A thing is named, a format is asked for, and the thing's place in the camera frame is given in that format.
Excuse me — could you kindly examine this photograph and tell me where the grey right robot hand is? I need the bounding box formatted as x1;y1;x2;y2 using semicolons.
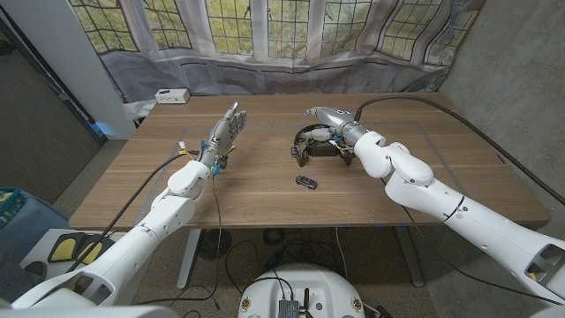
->
303;106;368;147

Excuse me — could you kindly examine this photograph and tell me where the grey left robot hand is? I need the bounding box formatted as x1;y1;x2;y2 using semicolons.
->
196;102;248;169

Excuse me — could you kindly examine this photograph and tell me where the black half-moon tambourine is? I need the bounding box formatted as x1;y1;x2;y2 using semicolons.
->
290;123;357;168

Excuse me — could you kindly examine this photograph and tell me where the dark toy car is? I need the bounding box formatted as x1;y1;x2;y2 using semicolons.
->
295;175;319;191

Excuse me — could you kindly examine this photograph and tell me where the white power strip box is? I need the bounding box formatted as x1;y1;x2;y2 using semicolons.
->
154;87;192;105

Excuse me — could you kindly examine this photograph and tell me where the printed window backdrop cloth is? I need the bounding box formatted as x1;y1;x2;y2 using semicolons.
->
68;0;486;121

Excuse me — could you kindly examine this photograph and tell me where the round black floor fan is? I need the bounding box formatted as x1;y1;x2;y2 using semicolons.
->
197;228;233;261

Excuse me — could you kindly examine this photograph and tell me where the white table leg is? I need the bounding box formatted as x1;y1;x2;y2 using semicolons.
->
176;228;203;289

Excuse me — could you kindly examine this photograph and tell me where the grey table leg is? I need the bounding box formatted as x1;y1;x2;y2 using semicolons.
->
394;225;426;288

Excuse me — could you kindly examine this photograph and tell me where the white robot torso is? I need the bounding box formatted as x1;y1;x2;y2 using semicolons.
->
237;263;366;318

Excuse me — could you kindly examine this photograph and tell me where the yellow black foot pedal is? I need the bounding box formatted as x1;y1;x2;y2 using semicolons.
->
47;232;87;265
78;233;114;267

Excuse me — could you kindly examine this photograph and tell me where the grey electronics box on torso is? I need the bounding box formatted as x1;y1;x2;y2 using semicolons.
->
277;299;300;318

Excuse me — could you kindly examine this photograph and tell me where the blue fabric seat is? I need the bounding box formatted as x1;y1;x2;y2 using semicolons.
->
0;190;72;261

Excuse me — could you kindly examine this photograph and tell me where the teal plastic basket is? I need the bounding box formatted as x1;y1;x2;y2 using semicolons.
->
0;187;26;229

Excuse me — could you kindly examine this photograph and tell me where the white pedal platform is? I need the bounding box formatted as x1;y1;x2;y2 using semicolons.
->
19;228;147;284

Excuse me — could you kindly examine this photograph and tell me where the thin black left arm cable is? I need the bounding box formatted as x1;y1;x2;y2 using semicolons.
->
132;170;224;310

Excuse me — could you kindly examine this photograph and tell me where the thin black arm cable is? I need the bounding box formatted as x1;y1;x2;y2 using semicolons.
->
132;170;224;310
400;205;564;307

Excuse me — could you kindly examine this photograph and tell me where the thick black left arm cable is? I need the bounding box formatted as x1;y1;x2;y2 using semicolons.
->
64;149;200;274

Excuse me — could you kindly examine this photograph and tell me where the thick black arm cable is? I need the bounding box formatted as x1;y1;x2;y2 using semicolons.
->
64;149;200;274
353;95;565;208

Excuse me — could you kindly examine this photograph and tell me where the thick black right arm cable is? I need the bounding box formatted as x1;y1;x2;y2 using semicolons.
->
353;95;565;208

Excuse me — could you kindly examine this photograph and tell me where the black floor cable bundle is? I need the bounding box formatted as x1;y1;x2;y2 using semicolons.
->
224;227;341;295

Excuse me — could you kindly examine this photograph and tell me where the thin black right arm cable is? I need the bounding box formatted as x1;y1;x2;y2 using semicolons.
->
400;205;564;307

